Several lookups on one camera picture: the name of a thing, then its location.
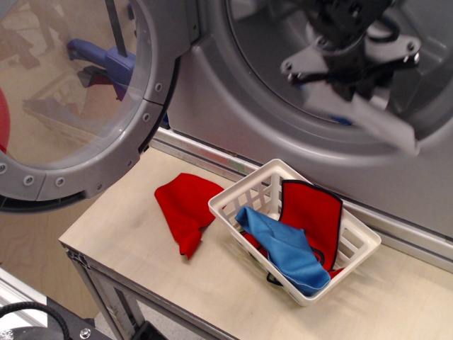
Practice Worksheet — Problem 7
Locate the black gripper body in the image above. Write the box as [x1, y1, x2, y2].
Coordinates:
[280, 28, 421, 101]

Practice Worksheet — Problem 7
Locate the light grey cloth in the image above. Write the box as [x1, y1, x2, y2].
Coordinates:
[304, 82, 420, 157]

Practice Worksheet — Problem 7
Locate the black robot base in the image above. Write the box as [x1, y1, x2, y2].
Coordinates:
[1, 299, 109, 339]

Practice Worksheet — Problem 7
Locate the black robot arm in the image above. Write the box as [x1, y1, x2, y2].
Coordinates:
[281, 1, 421, 101]

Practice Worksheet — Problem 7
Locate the grey washing machine front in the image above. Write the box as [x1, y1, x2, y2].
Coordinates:
[168, 1, 452, 236]

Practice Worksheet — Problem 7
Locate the white plastic laundry basket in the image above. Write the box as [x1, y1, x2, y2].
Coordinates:
[208, 159, 381, 307]

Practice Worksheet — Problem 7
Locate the grey round machine door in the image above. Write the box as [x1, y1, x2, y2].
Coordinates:
[1, 1, 199, 214]

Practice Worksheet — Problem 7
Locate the dark blue cloth in drum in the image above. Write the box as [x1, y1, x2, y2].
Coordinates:
[299, 82, 353, 125]

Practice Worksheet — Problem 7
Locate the red cloth with black trim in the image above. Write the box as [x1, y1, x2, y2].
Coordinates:
[240, 179, 345, 281]

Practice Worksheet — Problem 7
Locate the light blue cloth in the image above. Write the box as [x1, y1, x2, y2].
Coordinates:
[236, 206, 331, 296]

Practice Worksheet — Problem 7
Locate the red cloth on table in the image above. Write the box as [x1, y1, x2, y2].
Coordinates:
[154, 173, 223, 258]

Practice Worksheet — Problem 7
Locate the blue clamp behind door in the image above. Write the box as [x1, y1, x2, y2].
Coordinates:
[67, 39, 136, 101]

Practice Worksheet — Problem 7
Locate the red object behind door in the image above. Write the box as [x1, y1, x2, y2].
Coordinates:
[0, 90, 11, 154]

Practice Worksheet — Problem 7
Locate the aluminium rail under machine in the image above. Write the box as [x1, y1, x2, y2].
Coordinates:
[149, 127, 452, 272]

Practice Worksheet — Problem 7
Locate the aluminium table frame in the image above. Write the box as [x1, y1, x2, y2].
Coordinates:
[62, 243, 235, 339]

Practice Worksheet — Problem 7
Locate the black braided cable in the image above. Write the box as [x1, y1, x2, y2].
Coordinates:
[0, 301, 70, 340]

